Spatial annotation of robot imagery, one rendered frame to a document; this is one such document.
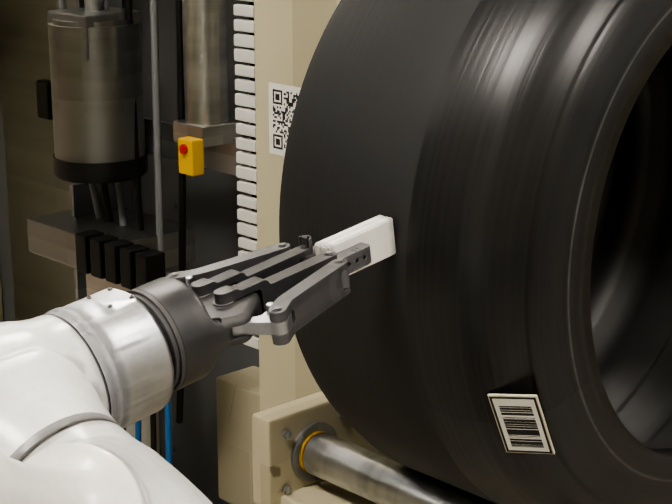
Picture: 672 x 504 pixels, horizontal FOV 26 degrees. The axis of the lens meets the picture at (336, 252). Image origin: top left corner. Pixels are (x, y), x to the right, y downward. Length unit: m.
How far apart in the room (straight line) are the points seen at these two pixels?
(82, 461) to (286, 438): 0.69
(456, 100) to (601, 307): 0.56
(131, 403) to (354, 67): 0.38
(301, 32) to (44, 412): 0.71
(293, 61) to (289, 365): 0.33
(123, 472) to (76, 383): 0.13
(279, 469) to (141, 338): 0.55
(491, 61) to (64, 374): 0.41
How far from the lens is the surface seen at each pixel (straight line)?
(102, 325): 0.94
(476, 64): 1.10
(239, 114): 1.58
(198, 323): 0.97
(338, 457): 1.44
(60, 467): 0.78
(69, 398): 0.88
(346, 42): 1.20
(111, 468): 0.78
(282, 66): 1.50
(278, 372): 1.60
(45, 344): 0.91
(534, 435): 1.14
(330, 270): 1.03
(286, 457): 1.47
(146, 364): 0.94
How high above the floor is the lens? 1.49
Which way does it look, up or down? 15 degrees down
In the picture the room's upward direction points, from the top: straight up
